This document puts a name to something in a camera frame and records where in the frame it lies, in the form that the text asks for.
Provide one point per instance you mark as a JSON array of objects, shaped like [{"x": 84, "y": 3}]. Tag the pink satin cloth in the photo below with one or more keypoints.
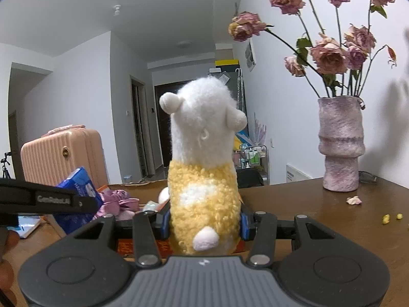
[{"x": 111, "y": 198}]

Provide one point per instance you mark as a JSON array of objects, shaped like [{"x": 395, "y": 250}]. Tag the white blue paper pad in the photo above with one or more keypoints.
[{"x": 28, "y": 227}]

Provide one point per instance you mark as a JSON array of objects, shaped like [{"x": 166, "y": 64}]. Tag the dried rose petal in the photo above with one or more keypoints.
[{"x": 354, "y": 200}]

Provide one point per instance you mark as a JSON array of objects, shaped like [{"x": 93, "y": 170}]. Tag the white yellow plush toy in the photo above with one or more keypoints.
[{"x": 201, "y": 198}]

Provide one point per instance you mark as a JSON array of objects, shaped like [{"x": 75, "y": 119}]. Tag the white flat board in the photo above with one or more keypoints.
[{"x": 295, "y": 174}]

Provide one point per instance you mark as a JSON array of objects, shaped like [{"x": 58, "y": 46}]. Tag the white folded umbrella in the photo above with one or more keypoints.
[{"x": 240, "y": 83}]

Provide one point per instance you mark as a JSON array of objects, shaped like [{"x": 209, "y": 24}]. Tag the lilac feathery decoration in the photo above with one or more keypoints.
[{"x": 260, "y": 131}]

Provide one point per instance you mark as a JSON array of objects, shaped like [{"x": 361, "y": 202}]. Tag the orange-edged cardboard box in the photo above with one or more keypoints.
[{"x": 127, "y": 248}]

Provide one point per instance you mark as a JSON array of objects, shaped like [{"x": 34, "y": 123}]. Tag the pink ribbed suitcase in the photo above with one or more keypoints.
[{"x": 48, "y": 156}]

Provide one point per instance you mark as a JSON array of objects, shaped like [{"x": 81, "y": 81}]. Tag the dried pink rose bouquet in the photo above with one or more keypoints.
[{"x": 329, "y": 54}]

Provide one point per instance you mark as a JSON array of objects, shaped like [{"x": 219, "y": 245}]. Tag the blue tissue pack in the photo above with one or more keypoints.
[{"x": 80, "y": 182}]

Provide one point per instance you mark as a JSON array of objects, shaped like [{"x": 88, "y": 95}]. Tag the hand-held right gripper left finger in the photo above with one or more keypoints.
[{"x": 164, "y": 223}]

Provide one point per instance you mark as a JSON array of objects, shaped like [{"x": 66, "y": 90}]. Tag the side room door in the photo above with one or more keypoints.
[{"x": 140, "y": 128}]

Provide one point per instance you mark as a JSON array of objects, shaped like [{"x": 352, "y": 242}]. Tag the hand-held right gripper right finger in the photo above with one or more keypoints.
[{"x": 244, "y": 227}]

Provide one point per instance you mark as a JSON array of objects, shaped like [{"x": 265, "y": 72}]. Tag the black tripod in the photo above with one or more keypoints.
[{"x": 3, "y": 163}]

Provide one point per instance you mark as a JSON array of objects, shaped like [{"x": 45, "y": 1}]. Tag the grey textured vase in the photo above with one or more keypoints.
[{"x": 340, "y": 140}]

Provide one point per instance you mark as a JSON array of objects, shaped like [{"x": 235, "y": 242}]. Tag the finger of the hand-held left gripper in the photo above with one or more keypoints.
[{"x": 80, "y": 202}]

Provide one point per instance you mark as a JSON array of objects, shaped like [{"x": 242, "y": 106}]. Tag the grey refrigerator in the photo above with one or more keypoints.
[{"x": 235, "y": 83}]

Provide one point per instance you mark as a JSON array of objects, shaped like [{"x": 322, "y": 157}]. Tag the iridescent clear plastic bag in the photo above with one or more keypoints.
[{"x": 150, "y": 205}]

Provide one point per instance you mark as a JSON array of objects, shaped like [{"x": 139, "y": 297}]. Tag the ceiling sprinkler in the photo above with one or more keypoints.
[{"x": 117, "y": 10}]

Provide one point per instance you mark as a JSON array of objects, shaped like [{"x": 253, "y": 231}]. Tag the dark brown door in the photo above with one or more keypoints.
[{"x": 163, "y": 134}]

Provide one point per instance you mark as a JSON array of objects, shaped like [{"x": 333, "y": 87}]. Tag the person's left hand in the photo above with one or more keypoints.
[{"x": 8, "y": 241}]

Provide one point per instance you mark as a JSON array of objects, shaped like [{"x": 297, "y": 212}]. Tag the yellow black box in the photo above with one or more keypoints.
[{"x": 227, "y": 62}]

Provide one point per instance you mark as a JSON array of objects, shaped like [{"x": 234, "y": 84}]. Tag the metal cart with bottles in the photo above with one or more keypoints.
[{"x": 254, "y": 158}]

